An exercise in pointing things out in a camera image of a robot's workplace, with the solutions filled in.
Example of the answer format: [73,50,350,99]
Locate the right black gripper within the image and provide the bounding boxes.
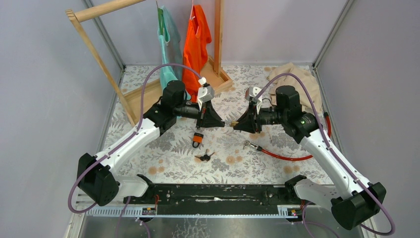
[233,101,286,134]

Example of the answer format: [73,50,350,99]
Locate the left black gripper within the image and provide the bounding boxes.
[173,100,225,130]

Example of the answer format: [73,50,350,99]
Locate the orange black padlock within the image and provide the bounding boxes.
[192,132,204,148]

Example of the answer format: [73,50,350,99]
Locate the black key bunch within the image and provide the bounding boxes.
[194,149,215,162]

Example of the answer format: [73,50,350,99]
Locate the brass padlock with key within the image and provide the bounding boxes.
[224,121,238,127]

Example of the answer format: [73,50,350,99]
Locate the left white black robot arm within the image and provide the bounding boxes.
[76,81,224,206]

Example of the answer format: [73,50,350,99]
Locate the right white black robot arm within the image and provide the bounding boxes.
[233,86,386,230]

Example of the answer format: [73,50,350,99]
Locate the floral patterned mat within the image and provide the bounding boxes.
[104,65,333,185]

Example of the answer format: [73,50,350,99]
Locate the beige crumpled cloth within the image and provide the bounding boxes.
[267,62,322,114]

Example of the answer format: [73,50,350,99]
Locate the wooden clothes rack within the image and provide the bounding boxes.
[65,0,233,125]

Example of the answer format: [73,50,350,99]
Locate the teal shirt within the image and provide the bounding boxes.
[157,6,183,89]

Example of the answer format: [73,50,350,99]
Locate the orange shirt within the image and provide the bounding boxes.
[182,4,212,102]

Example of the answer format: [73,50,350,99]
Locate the white pink clothes hanger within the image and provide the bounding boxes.
[189,0,201,38]

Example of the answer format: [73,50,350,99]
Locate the green clothes hanger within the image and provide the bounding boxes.
[156,1,164,35]

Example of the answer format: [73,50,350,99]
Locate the red cable lock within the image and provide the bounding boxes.
[243,112,332,162]

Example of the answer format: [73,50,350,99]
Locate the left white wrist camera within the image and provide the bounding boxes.
[197,77,215,110]

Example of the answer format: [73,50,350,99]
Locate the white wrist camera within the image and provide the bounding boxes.
[245,86,263,115]
[197,77,215,110]

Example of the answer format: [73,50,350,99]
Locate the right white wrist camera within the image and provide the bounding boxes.
[245,86,263,115]

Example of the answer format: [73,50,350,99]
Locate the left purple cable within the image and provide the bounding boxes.
[67,63,206,215]

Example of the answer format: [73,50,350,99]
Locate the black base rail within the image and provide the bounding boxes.
[123,183,307,215]

